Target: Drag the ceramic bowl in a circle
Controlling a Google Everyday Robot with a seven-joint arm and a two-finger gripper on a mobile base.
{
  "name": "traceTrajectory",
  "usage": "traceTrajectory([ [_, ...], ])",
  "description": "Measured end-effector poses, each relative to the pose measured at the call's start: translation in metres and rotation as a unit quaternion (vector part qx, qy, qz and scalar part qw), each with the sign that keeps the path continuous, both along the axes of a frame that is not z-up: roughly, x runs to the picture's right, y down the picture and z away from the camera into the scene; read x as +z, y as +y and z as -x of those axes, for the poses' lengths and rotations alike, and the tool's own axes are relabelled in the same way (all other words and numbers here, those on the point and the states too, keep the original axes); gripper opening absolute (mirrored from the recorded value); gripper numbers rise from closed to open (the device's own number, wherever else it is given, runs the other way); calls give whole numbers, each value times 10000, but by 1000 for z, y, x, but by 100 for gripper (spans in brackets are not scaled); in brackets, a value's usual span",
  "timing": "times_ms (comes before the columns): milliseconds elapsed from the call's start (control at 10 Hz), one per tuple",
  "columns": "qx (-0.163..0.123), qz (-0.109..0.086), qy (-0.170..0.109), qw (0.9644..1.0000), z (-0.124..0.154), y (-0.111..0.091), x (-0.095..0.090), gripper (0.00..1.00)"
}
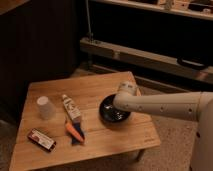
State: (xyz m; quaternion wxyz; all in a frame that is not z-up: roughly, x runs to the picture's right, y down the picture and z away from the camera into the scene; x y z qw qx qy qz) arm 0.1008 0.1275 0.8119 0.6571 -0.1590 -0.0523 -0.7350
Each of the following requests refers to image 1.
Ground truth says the orange and blue tool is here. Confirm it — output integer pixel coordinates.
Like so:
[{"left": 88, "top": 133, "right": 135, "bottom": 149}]
[{"left": 65, "top": 121, "right": 85, "bottom": 145}]

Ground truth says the metal pole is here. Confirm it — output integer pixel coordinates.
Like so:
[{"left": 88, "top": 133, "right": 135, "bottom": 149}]
[{"left": 85, "top": 0, "right": 93, "bottom": 42}]

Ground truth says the wooden table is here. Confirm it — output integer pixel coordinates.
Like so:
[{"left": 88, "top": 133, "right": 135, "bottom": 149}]
[{"left": 9, "top": 72, "right": 160, "bottom": 171}]

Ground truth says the white tube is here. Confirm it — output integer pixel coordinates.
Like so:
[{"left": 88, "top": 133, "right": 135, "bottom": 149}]
[{"left": 62, "top": 94, "right": 82, "bottom": 123}]

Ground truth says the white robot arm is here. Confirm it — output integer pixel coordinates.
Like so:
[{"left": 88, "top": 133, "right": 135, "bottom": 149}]
[{"left": 113, "top": 81, "right": 213, "bottom": 171}]

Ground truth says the black ceramic bowl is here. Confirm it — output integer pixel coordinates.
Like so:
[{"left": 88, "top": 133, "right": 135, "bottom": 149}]
[{"left": 99, "top": 94, "right": 130, "bottom": 123}]

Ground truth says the long case with handle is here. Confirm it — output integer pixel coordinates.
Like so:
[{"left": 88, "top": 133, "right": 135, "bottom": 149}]
[{"left": 80, "top": 37, "right": 213, "bottom": 84}]

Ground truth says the white plastic cup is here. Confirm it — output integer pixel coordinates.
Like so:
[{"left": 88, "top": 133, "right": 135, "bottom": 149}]
[{"left": 36, "top": 96, "right": 56, "bottom": 120}]

